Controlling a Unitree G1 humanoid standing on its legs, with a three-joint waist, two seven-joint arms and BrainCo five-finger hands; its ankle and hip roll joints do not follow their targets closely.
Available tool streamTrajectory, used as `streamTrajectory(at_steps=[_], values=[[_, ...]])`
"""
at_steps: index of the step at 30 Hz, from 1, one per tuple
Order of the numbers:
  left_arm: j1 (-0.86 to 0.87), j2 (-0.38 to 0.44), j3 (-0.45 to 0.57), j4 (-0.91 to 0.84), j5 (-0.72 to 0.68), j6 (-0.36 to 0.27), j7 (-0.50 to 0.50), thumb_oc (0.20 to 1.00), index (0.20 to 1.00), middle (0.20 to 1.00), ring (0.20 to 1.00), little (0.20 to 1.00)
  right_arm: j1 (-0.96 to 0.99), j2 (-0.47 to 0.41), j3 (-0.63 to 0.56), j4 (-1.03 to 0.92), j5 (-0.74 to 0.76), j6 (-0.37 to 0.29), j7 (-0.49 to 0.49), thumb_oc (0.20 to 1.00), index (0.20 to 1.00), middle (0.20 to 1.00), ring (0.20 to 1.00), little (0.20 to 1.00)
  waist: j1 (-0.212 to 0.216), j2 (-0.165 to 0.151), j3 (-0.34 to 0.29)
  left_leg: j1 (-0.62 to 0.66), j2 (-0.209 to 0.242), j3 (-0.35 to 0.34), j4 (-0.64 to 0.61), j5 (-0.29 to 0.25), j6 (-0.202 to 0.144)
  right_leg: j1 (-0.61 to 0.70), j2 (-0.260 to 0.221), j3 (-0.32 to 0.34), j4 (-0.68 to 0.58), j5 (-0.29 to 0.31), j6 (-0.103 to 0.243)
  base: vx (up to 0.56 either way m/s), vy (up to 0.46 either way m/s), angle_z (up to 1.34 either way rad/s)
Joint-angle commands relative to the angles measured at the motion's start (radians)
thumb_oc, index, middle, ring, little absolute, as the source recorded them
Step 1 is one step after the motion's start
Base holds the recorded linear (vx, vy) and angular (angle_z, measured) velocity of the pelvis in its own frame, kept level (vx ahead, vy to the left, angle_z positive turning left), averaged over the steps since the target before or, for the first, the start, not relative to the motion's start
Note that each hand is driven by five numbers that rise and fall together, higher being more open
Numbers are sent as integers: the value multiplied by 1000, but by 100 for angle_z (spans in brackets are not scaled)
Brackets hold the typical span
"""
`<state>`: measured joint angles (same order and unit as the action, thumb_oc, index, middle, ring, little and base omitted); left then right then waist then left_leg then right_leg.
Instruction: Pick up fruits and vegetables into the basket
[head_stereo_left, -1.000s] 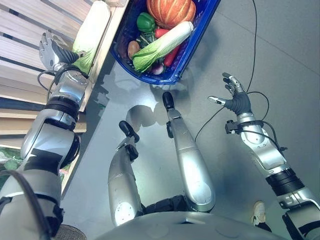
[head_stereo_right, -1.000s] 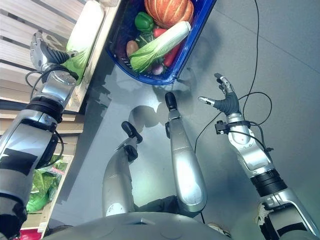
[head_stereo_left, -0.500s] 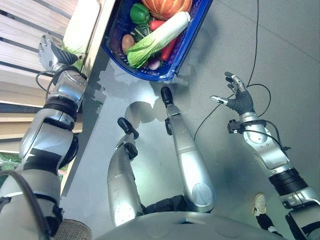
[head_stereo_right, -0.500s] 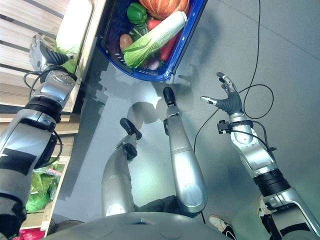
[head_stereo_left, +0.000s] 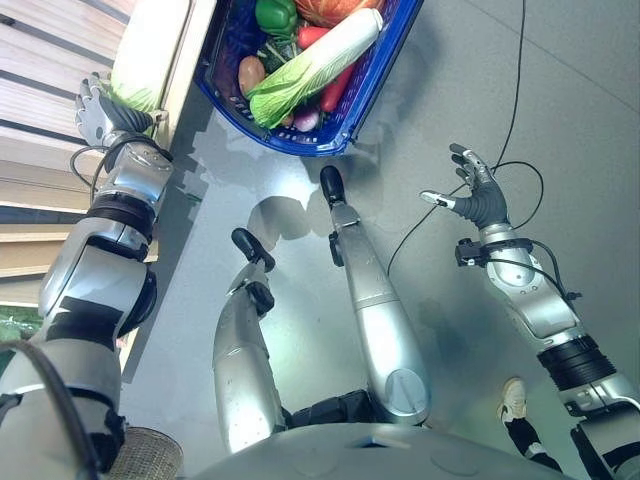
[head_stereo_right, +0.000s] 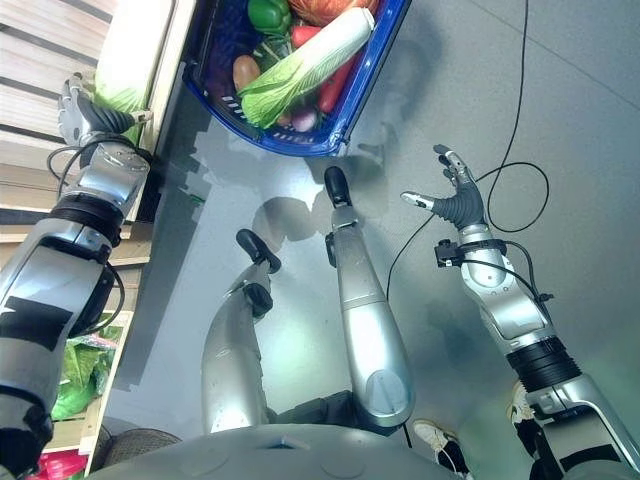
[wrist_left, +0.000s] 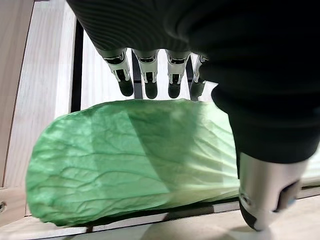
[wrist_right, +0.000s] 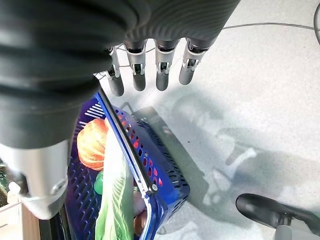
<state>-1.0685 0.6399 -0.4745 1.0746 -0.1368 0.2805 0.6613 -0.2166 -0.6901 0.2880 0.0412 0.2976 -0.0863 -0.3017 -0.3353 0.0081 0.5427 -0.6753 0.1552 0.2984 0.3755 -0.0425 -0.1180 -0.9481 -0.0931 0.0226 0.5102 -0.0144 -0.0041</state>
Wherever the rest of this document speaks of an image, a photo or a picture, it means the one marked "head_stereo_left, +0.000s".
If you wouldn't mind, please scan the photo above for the green bell pepper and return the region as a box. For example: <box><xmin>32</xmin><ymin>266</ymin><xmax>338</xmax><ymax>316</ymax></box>
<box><xmin>254</xmin><ymin>0</ymin><xmax>300</xmax><ymax>39</ymax></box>

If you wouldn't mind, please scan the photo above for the blue plastic shopping basket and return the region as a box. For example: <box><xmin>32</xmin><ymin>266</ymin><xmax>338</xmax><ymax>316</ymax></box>
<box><xmin>193</xmin><ymin>0</ymin><xmax>426</xmax><ymax>159</ymax></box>

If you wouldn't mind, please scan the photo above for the long napa cabbage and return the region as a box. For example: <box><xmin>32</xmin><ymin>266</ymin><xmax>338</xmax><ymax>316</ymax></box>
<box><xmin>246</xmin><ymin>8</ymin><xmax>385</xmax><ymax>131</ymax></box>

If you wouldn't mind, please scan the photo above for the long black floor cable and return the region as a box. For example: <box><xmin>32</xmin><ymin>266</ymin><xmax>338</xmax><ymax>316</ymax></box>
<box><xmin>386</xmin><ymin>0</ymin><xmax>545</xmax><ymax>277</ymax></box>

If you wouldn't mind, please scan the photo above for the thick black shoulder cable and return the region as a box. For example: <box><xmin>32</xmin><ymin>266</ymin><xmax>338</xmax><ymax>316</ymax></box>
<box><xmin>0</xmin><ymin>338</ymin><xmax>104</xmax><ymax>480</ymax></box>

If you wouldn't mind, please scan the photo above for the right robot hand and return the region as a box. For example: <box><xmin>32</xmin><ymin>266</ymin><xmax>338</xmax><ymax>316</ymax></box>
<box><xmin>419</xmin><ymin>142</ymin><xmax>512</xmax><ymax>232</ymax></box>

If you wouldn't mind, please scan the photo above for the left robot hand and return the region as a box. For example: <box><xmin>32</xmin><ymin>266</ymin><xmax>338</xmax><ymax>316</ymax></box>
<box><xmin>74</xmin><ymin>72</ymin><xmax>156</xmax><ymax>149</ymax></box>

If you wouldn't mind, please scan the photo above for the long red pepper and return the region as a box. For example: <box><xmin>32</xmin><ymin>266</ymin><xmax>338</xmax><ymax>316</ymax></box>
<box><xmin>319</xmin><ymin>61</ymin><xmax>359</xmax><ymax>114</ymax></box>

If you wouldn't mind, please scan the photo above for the person's white shoe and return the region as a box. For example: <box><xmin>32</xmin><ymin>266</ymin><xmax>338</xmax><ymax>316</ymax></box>
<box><xmin>495</xmin><ymin>376</ymin><xmax>528</xmax><ymax>426</ymax></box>

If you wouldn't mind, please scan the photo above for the person's leg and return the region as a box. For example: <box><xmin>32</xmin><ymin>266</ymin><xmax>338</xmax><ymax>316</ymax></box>
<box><xmin>502</xmin><ymin>413</ymin><xmax>565</xmax><ymax>474</ymax></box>

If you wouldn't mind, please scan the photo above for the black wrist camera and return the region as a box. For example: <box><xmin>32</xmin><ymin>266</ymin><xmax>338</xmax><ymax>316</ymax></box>
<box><xmin>454</xmin><ymin>238</ymin><xmax>484</xmax><ymax>268</ymax></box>

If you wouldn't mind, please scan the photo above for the orange red leafy vegetable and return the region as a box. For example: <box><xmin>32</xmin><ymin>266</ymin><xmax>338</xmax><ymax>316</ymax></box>
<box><xmin>293</xmin><ymin>0</ymin><xmax>387</xmax><ymax>29</ymax></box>

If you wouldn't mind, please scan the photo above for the red tomato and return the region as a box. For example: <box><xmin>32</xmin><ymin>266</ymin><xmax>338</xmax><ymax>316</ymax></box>
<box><xmin>296</xmin><ymin>25</ymin><xmax>332</xmax><ymax>52</ymax></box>

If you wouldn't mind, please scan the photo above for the wooden slatted shelf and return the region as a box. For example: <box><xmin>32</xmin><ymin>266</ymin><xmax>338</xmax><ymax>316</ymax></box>
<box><xmin>0</xmin><ymin>0</ymin><xmax>217</xmax><ymax>361</ymax></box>

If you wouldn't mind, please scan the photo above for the purple onion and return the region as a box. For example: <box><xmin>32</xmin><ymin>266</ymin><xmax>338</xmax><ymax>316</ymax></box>
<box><xmin>291</xmin><ymin>106</ymin><xmax>322</xmax><ymax>133</ymax></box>

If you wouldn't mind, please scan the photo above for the right silver robot leg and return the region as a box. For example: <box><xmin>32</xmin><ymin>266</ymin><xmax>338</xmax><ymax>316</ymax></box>
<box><xmin>318</xmin><ymin>165</ymin><xmax>434</xmax><ymax>427</ymax></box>

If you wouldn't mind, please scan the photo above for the dark green leafy vegetable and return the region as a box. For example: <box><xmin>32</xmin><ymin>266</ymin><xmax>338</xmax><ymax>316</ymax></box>
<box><xmin>256</xmin><ymin>36</ymin><xmax>304</xmax><ymax>76</ymax></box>

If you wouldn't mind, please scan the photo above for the green leafy produce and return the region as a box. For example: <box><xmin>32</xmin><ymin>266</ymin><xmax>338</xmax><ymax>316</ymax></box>
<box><xmin>0</xmin><ymin>303</ymin><xmax>42</xmax><ymax>347</ymax></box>

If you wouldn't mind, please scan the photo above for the napa cabbage with white stalk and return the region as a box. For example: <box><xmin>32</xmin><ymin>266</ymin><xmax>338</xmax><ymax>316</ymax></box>
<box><xmin>102</xmin><ymin>0</ymin><xmax>195</xmax><ymax>114</ymax></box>

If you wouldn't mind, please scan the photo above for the silver robot torso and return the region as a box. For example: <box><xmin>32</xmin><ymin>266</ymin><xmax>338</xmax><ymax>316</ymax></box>
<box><xmin>189</xmin><ymin>388</ymin><xmax>576</xmax><ymax>480</ymax></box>

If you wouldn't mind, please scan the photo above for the grey mesh cover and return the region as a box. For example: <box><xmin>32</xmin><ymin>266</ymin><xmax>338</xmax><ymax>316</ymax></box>
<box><xmin>105</xmin><ymin>426</ymin><xmax>185</xmax><ymax>480</ymax></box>

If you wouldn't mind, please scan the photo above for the brown potato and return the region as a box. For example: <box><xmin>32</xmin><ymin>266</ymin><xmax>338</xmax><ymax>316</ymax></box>
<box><xmin>236</xmin><ymin>55</ymin><xmax>267</xmax><ymax>97</ymax></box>

